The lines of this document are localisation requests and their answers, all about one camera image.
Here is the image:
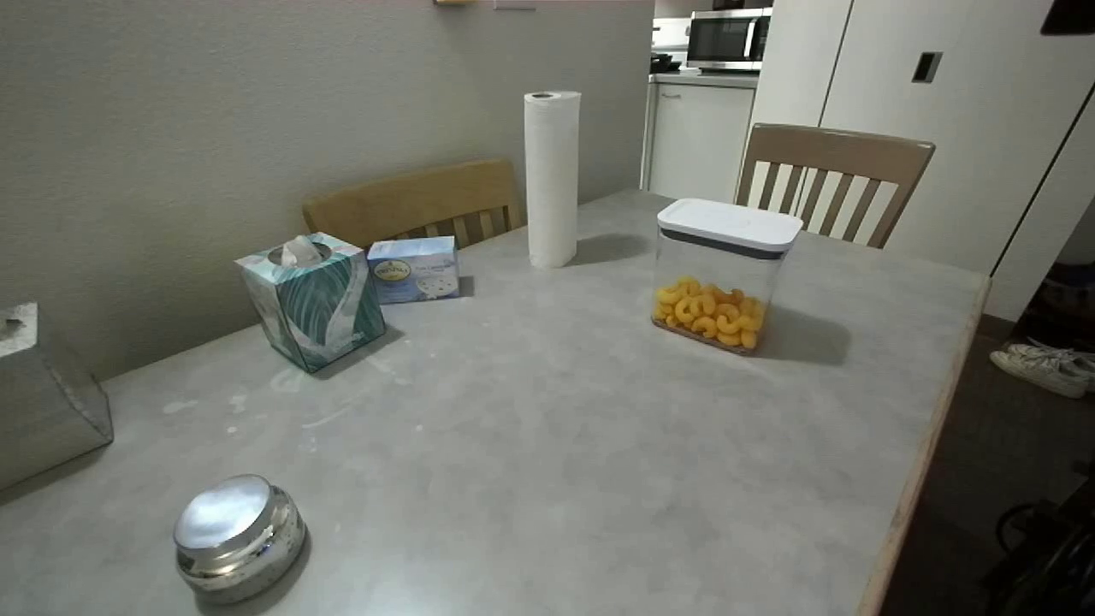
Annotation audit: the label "white container lid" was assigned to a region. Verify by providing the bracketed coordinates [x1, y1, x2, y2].
[657, 198, 804, 257]

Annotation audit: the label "clear plastic food container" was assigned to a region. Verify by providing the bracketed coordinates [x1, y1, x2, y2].
[651, 233, 785, 356]

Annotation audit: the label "small blue tissue box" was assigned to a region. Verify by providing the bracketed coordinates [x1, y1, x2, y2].
[365, 235, 457, 305]

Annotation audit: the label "orange cereal rings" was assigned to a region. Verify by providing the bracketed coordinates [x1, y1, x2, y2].
[651, 275, 767, 356]

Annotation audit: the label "white paper towel roll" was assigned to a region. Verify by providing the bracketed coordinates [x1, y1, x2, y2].
[525, 88, 581, 267]

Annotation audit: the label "teal cube tissue box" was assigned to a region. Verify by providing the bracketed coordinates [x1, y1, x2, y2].
[237, 233, 386, 372]

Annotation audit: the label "silver microwave oven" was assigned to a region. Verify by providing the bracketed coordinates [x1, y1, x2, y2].
[688, 8, 775, 73]

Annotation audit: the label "wooden chair with slats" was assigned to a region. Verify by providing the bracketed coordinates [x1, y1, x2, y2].
[737, 125, 935, 250]

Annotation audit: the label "round silver metal tin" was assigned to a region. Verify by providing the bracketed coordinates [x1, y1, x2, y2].
[176, 475, 307, 601]

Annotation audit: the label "clear glass jar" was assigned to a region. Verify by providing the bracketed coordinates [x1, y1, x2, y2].
[0, 303, 114, 493]

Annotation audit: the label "white shoe on floor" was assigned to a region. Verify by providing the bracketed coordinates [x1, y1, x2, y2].
[988, 344, 1095, 398]

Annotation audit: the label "black wall switch plate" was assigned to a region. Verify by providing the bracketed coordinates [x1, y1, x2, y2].
[911, 53, 941, 81]

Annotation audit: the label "black cables on floor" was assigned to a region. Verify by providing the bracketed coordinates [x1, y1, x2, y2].
[987, 458, 1095, 616]

